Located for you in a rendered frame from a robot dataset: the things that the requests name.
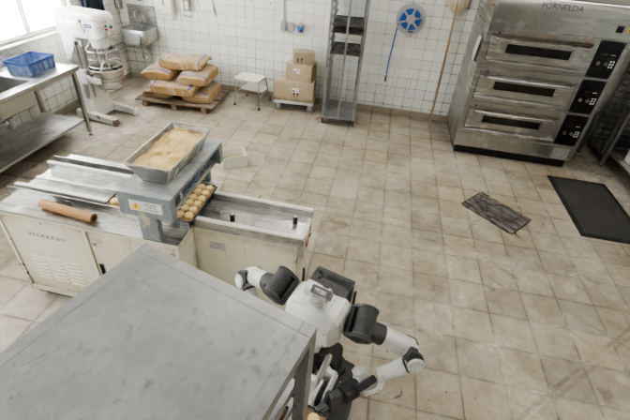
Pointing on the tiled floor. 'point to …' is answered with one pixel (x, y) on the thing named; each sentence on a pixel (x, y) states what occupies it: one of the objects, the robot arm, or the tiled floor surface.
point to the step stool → (252, 84)
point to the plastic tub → (234, 157)
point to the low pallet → (184, 101)
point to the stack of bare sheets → (496, 213)
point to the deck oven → (536, 70)
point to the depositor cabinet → (81, 236)
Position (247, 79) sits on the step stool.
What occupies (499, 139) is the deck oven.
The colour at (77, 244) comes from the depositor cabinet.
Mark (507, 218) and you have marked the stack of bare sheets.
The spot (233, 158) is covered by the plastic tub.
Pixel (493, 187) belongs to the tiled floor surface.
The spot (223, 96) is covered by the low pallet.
